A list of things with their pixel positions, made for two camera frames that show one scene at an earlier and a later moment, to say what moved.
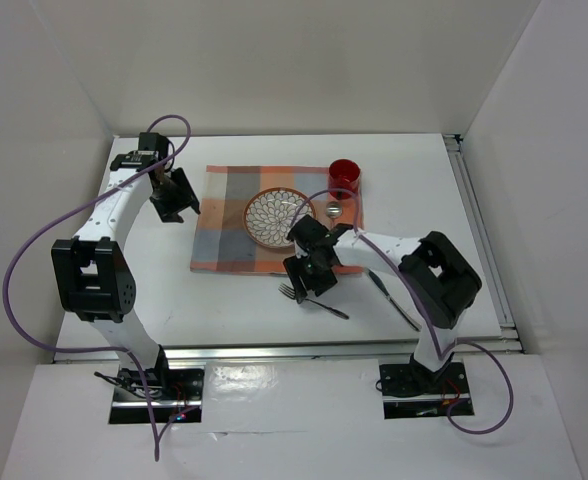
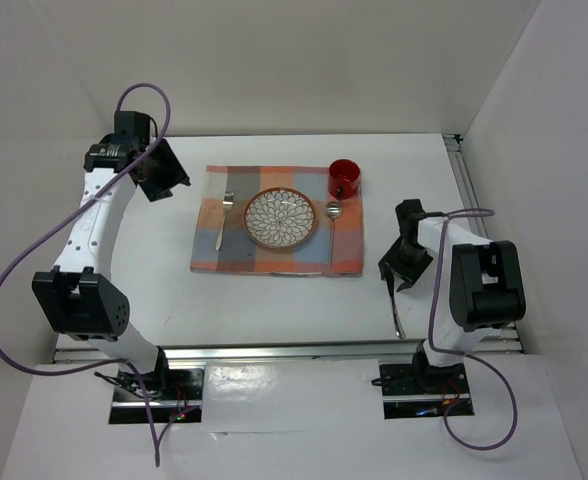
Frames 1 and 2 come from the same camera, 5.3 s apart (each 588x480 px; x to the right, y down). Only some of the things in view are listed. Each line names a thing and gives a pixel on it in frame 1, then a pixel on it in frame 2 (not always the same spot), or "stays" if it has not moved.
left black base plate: [164, 385] stays
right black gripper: [294, 269] → [408, 274]
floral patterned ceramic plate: [269, 214] stays
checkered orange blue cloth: [221, 240] stays
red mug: [344, 173] stays
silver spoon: [333, 209] stays
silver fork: [290, 292] → [227, 202]
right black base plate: [399, 380] stays
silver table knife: [383, 288] → [399, 329]
